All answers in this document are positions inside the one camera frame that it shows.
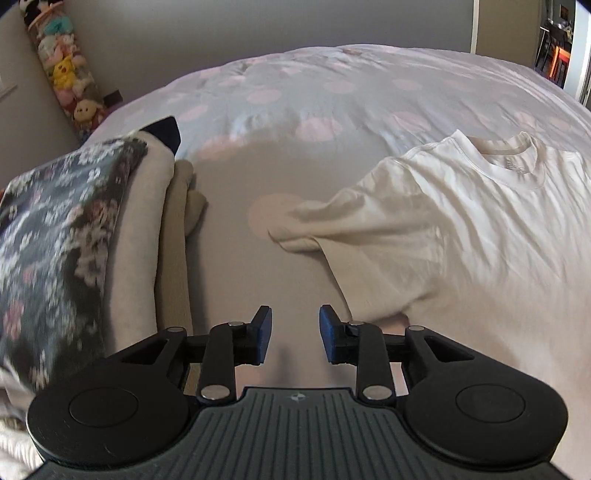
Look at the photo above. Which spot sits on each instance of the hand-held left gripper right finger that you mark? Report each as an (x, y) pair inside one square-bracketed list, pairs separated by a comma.
[(328, 337)]

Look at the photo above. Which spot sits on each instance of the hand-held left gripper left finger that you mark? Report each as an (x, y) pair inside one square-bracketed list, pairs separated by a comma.
[(264, 334)]

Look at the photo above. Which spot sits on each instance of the white t-shirt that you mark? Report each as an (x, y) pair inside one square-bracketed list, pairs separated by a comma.
[(438, 230)]

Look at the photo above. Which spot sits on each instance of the beige fleece folded garment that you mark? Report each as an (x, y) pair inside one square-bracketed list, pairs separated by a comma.
[(178, 230)]

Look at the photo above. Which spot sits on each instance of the grey folded sweatshirt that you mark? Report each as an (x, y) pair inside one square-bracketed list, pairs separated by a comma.
[(138, 230)]

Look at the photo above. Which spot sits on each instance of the navy folded cloth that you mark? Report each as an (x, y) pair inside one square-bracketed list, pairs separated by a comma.
[(164, 130)]

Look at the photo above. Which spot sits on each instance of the dark floral folded garment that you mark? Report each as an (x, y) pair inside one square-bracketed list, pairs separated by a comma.
[(46, 254)]

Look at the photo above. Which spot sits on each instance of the hanging stack of plush toys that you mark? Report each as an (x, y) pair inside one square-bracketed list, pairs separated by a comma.
[(60, 69)]

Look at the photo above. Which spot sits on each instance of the cream door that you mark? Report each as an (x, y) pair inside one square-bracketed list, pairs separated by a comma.
[(508, 27)]

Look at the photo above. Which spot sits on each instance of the orange lit shelf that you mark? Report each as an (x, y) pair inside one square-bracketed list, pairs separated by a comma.
[(558, 60)]

